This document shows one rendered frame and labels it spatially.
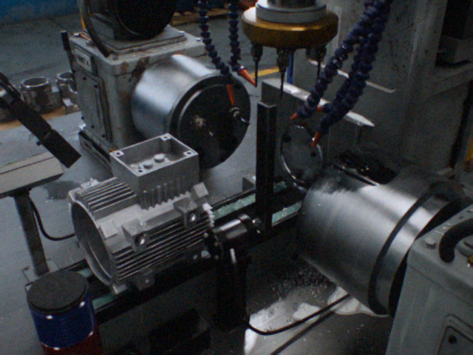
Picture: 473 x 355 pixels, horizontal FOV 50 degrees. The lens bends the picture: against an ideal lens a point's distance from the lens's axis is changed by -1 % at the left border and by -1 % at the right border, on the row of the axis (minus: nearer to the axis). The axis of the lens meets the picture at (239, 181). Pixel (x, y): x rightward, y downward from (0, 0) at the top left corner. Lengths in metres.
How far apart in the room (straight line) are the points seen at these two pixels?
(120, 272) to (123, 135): 0.59
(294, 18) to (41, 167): 0.56
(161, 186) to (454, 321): 0.49
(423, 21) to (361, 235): 0.44
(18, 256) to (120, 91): 0.47
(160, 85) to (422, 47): 0.58
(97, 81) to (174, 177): 0.58
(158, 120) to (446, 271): 0.74
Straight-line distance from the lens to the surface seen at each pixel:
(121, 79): 1.32
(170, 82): 1.20
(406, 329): 0.78
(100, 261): 0.99
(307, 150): 1.12
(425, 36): 1.03
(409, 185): 0.81
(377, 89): 1.12
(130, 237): 0.83
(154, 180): 0.86
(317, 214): 0.83
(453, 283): 0.68
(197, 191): 0.90
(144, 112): 1.24
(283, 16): 0.93
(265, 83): 1.19
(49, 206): 1.44
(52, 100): 3.66
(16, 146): 1.79
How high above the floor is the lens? 1.58
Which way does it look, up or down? 32 degrees down
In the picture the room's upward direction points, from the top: straight up
